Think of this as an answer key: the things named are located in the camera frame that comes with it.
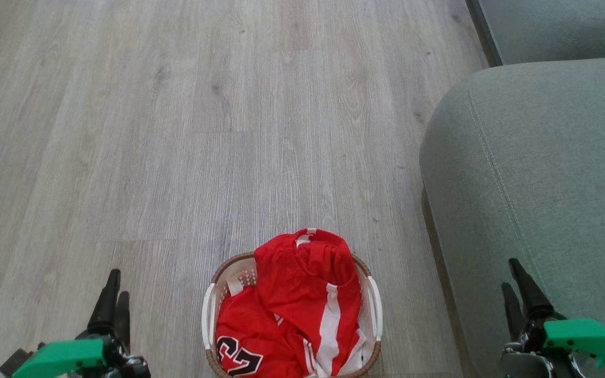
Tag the white brown-rimmed laundry basket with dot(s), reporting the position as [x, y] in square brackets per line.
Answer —
[237, 268]

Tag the grey-green sofa section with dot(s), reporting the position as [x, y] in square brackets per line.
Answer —
[560, 29]

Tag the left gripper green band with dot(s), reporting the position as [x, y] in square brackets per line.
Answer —
[61, 357]

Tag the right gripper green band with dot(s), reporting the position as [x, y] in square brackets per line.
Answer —
[581, 336]

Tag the red white sports jersey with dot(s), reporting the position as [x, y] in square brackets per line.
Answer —
[292, 294]

